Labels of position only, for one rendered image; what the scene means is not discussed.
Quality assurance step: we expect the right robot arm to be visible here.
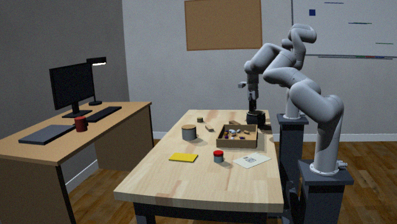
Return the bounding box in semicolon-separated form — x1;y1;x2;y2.
281;24;317;120

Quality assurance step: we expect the white recipe card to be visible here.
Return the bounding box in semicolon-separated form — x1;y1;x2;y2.
232;152;271;169

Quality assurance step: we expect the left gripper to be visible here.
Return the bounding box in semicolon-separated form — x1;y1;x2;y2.
248;83;259;111

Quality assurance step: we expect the grey round pot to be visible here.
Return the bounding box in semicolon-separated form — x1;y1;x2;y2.
246;110;266;128

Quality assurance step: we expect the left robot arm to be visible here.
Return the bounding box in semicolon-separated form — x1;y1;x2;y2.
238;43;347;176

